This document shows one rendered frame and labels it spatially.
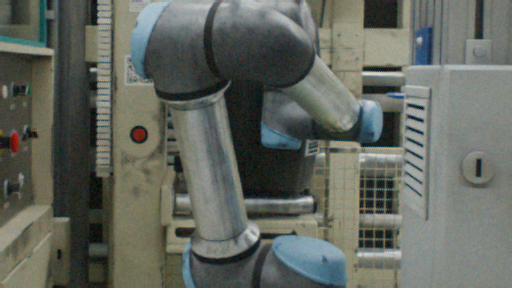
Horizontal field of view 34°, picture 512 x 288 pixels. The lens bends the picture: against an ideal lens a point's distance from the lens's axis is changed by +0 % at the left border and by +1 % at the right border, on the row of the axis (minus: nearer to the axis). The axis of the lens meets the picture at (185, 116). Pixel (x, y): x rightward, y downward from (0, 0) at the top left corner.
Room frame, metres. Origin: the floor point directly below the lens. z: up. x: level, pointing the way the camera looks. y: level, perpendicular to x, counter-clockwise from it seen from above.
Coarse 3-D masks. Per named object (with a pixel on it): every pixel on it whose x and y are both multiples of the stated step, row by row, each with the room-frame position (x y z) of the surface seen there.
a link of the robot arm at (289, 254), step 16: (288, 240) 1.34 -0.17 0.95; (304, 240) 1.35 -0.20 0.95; (320, 240) 1.36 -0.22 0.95; (272, 256) 1.33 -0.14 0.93; (288, 256) 1.29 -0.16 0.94; (304, 256) 1.28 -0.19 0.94; (320, 256) 1.28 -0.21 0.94; (336, 256) 1.30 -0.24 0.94; (256, 272) 1.32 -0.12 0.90; (272, 272) 1.31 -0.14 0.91; (288, 272) 1.29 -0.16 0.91; (304, 272) 1.27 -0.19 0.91; (320, 272) 1.27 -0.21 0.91; (336, 272) 1.29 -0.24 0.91
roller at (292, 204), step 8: (176, 200) 2.00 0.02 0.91; (184, 200) 2.00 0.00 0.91; (248, 200) 2.00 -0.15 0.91; (256, 200) 2.00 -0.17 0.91; (264, 200) 2.00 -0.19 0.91; (272, 200) 2.00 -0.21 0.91; (280, 200) 2.00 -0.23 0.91; (288, 200) 2.00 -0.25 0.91; (296, 200) 2.00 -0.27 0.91; (304, 200) 2.00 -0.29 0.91; (312, 200) 2.00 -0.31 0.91; (176, 208) 2.01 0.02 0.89; (184, 208) 2.01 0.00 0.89; (248, 208) 2.00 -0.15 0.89; (256, 208) 2.00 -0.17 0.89; (264, 208) 2.00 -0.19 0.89; (272, 208) 2.00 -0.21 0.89; (280, 208) 2.00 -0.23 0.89; (288, 208) 2.00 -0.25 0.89; (296, 208) 2.00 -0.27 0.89; (304, 208) 2.00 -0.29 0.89; (312, 208) 2.00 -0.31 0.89
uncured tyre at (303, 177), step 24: (264, 0) 1.99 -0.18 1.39; (288, 0) 1.99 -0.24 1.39; (312, 0) 2.08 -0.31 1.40; (312, 24) 1.96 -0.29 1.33; (240, 96) 1.88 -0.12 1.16; (240, 120) 1.89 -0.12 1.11; (240, 144) 1.91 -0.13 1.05; (240, 168) 1.94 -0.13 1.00; (264, 168) 1.94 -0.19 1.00; (288, 168) 1.94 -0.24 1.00; (312, 168) 1.99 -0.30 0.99; (264, 192) 2.01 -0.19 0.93; (288, 192) 2.01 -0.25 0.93
